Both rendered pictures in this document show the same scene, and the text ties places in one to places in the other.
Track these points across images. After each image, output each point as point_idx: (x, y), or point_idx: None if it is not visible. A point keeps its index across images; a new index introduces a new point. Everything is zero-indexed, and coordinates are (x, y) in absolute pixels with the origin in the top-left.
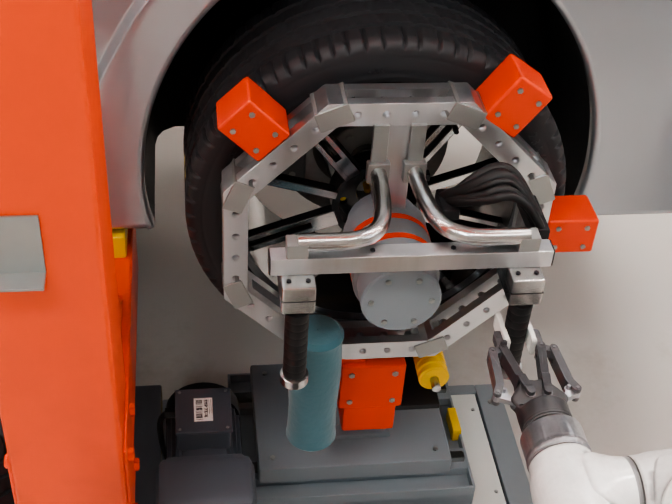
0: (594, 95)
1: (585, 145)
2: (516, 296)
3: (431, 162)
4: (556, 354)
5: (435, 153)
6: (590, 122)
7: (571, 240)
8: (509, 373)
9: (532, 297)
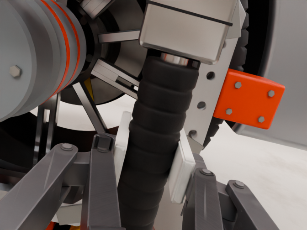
0: (276, 7)
1: (256, 71)
2: (160, 14)
3: (131, 71)
4: (247, 203)
5: None
6: (265, 42)
7: (249, 107)
8: (82, 226)
9: (201, 32)
